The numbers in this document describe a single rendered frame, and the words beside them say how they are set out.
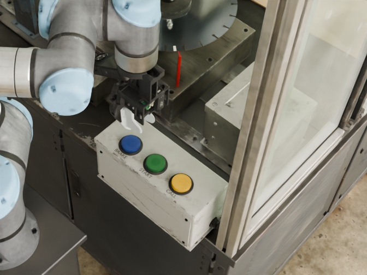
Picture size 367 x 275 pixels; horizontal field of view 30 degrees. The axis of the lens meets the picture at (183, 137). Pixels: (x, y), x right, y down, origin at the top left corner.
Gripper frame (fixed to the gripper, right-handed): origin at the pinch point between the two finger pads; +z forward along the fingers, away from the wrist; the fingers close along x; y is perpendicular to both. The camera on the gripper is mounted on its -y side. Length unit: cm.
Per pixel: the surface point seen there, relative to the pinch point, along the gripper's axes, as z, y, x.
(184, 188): 6.4, 16.2, -0.7
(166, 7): 1.0, -17.2, 30.8
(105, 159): 12.4, -3.2, -3.7
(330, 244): 97, 34, 63
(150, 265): 61, 6, 3
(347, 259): 97, 42, 62
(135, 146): 6.4, 2.1, 0.0
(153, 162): 6.4, 7.6, -0.4
